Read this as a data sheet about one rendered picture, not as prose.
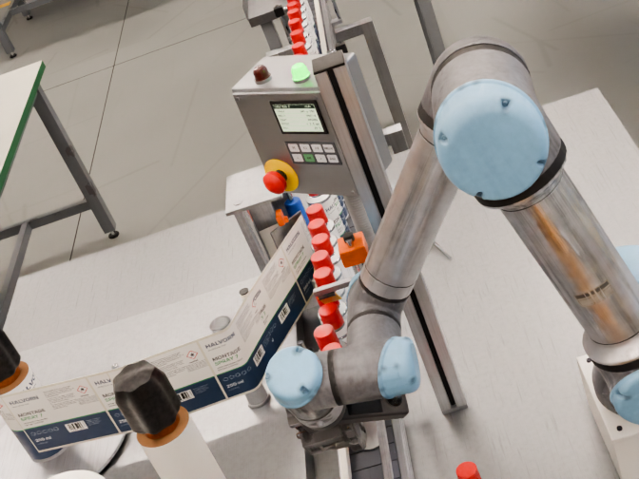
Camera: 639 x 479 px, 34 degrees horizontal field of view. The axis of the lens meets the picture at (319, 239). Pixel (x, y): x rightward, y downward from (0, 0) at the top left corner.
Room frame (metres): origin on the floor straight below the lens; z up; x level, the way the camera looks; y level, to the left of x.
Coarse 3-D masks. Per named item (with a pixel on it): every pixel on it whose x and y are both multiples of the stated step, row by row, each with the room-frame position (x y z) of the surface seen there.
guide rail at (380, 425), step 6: (378, 426) 1.20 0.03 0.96; (384, 426) 1.20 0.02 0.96; (378, 432) 1.18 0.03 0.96; (384, 432) 1.18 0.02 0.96; (378, 438) 1.17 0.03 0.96; (384, 438) 1.17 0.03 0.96; (384, 444) 1.16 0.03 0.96; (384, 450) 1.14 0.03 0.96; (384, 456) 1.13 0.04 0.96; (384, 462) 1.12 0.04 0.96; (390, 462) 1.12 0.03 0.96; (384, 468) 1.11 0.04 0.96; (390, 468) 1.11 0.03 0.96; (384, 474) 1.10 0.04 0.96; (390, 474) 1.09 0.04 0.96
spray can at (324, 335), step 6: (324, 324) 1.33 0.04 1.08; (318, 330) 1.32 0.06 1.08; (324, 330) 1.31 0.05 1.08; (330, 330) 1.31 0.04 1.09; (318, 336) 1.30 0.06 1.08; (324, 336) 1.30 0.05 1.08; (330, 336) 1.30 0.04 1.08; (336, 336) 1.31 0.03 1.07; (318, 342) 1.31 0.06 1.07; (324, 342) 1.30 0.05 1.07; (330, 342) 1.30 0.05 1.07; (342, 342) 1.32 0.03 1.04
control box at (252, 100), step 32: (288, 64) 1.42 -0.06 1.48; (352, 64) 1.36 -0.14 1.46; (256, 96) 1.38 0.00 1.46; (288, 96) 1.34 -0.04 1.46; (320, 96) 1.31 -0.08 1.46; (256, 128) 1.40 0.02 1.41; (288, 160) 1.38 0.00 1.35; (384, 160) 1.36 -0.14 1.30; (288, 192) 1.40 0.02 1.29; (320, 192) 1.35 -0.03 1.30; (352, 192) 1.31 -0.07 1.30
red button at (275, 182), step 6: (270, 174) 1.38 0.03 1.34; (276, 174) 1.37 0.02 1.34; (282, 174) 1.39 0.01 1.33; (264, 180) 1.38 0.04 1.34; (270, 180) 1.37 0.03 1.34; (276, 180) 1.37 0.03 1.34; (282, 180) 1.37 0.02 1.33; (270, 186) 1.37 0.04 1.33; (276, 186) 1.37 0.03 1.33; (282, 186) 1.37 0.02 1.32; (276, 192) 1.37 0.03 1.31; (282, 192) 1.37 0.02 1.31
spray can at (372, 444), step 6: (336, 342) 1.27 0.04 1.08; (324, 348) 1.27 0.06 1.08; (330, 348) 1.27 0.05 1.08; (336, 348) 1.26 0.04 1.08; (366, 426) 1.24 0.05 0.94; (372, 426) 1.24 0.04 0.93; (366, 432) 1.24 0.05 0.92; (372, 432) 1.24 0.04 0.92; (372, 438) 1.24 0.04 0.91; (366, 444) 1.24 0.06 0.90; (372, 444) 1.24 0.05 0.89; (378, 444) 1.24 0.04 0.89; (366, 450) 1.24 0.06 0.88; (372, 450) 1.24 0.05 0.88
